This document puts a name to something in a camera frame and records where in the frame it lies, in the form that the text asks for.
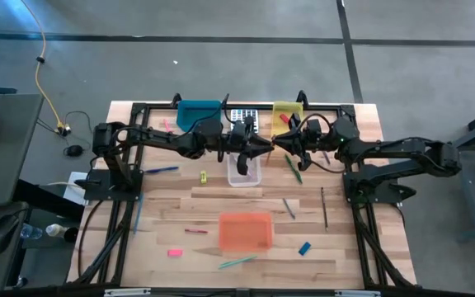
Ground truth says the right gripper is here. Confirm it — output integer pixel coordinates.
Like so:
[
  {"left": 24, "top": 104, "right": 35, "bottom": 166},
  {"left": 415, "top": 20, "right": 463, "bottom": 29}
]
[{"left": 273, "top": 113, "right": 329, "bottom": 171}]

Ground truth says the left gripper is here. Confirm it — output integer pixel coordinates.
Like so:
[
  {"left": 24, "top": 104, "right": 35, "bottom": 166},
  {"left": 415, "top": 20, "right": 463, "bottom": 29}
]
[{"left": 219, "top": 116, "right": 275, "bottom": 177}]

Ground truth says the green pen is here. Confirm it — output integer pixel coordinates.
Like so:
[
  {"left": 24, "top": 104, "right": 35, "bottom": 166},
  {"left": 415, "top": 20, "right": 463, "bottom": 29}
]
[{"left": 284, "top": 153, "right": 303, "bottom": 185}]

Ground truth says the yellow translucent plastic bin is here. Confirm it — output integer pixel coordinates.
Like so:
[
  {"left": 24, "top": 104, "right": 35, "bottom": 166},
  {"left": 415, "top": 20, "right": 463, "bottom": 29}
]
[{"left": 270, "top": 101, "right": 304, "bottom": 139}]

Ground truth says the grey desk calculator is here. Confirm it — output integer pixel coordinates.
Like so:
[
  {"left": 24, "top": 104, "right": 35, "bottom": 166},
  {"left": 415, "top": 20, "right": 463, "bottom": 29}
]
[{"left": 229, "top": 108, "right": 260, "bottom": 133}]

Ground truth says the grey crayon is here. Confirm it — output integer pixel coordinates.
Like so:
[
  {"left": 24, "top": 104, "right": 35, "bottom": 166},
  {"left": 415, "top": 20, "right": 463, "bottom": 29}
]
[{"left": 282, "top": 198, "right": 296, "bottom": 220}]

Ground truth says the teal plastic bin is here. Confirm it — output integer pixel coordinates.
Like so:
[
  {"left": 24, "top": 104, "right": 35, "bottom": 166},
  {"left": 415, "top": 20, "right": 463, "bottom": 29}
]
[{"left": 176, "top": 99, "right": 223, "bottom": 133}]

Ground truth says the clear plastic bin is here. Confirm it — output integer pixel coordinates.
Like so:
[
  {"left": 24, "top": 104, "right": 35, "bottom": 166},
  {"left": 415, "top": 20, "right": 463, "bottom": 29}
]
[{"left": 226, "top": 150, "right": 262, "bottom": 188}]

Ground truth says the dark thin pencil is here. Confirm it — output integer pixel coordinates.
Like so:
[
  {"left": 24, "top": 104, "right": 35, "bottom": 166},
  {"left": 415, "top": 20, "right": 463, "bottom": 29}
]
[{"left": 320, "top": 186, "right": 329, "bottom": 232}]

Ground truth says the orange translucent plastic bin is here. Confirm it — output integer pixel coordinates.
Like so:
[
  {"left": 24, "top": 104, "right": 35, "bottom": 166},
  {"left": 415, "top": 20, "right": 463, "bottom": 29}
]
[{"left": 218, "top": 212, "right": 274, "bottom": 252}]

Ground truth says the blue pen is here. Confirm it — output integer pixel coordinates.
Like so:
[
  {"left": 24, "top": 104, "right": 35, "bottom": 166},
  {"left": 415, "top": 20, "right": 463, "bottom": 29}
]
[{"left": 144, "top": 166, "right": 180, "bottom": 174}]

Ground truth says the black round puck device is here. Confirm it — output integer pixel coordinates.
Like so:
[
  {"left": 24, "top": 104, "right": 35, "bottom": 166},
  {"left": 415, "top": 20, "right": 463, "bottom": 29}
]
[{"left": 63, "top": 144, "right": 85, "bottom": 158}]

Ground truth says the white paper sheet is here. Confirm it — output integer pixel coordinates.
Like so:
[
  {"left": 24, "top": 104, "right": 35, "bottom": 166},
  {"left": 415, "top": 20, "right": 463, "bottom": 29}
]
[{"left": 63, "top": 171, "right": 92, "bottom": 206}]

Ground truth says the white bottle black cap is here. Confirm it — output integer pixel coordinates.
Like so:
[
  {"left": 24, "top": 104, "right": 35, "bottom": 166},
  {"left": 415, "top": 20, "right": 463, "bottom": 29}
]
[{"left": 45, "top": 223, "right": 80, "bottom": 243}]

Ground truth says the clear water bottle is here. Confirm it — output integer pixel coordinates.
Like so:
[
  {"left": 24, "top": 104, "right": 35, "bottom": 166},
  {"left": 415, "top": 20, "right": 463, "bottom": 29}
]
[{"left": 19, "top": 223, "right": 44, "bottom": 241}]

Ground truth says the grey desk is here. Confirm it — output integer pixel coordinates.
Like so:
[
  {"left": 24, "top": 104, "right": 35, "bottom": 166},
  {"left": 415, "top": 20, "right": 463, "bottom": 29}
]
[{"left": 0, "top": 93, "right": 45, "bottom": 207}]

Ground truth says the black computer mouse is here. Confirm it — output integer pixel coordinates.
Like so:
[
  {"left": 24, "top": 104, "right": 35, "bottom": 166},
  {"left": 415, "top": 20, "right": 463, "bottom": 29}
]
[{"left": 0, "top": 213, "right": 21, "bottom": 256}]

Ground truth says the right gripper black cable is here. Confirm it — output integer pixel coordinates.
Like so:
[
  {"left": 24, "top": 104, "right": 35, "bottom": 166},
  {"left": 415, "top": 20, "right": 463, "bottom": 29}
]
[{"left": 301, "top": 111, "right": 348, "bottom": 175}]

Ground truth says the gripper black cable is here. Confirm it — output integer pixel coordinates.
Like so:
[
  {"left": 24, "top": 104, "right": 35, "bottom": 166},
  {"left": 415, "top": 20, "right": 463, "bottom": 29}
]
[
  {"left": 181, "top": 92, "right": 231, "bottom": 135},
  {"left": 301, "top": 111, "right": 348, "bottom": 175}
]

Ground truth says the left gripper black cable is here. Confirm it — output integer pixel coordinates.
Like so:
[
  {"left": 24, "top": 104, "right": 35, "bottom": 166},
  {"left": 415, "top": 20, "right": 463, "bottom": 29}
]
[{"left": 181, "top": 92, "right": 231, "bottom": 135}]

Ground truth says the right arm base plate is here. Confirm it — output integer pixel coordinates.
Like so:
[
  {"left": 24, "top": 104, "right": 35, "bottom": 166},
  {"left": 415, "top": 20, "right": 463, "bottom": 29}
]
[{"left": 343, "top": 169, "right": 418, "bottom": 204}]

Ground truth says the black aluminium table frame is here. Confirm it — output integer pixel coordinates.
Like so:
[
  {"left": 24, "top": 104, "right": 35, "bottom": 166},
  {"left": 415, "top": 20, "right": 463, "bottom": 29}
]
[{"left": 70, "top": 101, "right": 418, "bottom": 290}]

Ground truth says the silver metal bracket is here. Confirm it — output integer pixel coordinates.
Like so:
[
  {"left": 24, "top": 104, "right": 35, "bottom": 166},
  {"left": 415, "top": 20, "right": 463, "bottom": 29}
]
[
  {"left": 103, "top": 288, "right": 152, "bottom": 297},
  {"left": 334, "top": 289, "right": 382, "bottom": 297}
]

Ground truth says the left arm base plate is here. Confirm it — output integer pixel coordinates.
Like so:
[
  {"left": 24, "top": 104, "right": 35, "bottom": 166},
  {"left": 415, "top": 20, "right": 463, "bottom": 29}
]
[{"left": 83, "top": 167, "right": 144, "bottom": 202}]

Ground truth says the thin black floor cable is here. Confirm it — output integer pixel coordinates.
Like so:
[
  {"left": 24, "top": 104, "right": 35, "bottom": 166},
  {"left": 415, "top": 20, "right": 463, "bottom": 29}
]
[{"left": 35, "top": 110, "right": 103, "bottom": 144}]

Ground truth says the white cable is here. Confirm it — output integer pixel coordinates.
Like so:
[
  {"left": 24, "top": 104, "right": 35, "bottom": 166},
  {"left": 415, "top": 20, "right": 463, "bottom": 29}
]
[{"left": 47, "top": 180, "right": 87, "bottom": 190}]

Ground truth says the yellow extension cord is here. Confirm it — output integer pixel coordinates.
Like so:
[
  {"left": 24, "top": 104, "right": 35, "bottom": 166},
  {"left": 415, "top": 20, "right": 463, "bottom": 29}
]
[{"left": 19, "top": 0, "right": 73, "bottom": 137}]

